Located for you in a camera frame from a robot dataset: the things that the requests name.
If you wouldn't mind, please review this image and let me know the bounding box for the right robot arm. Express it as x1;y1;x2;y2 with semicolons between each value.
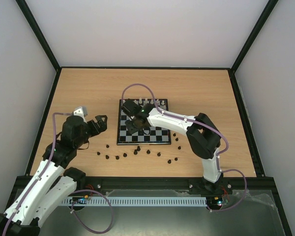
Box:
120;99;223;193

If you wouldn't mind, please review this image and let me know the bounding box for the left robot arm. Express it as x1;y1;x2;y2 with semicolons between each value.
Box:
0;112;107;236

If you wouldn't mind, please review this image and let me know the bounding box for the black white chessboard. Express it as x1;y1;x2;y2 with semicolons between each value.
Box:
117;98;171;146

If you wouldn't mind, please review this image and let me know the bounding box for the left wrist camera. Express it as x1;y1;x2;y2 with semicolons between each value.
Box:
73;106;88;118

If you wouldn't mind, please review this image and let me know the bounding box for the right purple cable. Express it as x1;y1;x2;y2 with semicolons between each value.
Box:
121;83;248;212

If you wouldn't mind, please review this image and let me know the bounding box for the purple cable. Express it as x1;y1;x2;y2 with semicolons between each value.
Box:
121;83;248;212
1;112;113;236

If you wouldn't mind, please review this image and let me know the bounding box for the black aluminium frame rail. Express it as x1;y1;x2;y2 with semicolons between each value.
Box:
14;176;276;195

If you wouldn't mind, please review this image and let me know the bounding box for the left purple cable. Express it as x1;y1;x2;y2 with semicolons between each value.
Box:
1;112;113;236

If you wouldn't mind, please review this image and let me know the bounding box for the grey slotted cable duct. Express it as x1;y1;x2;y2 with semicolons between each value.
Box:
59;197;207;207

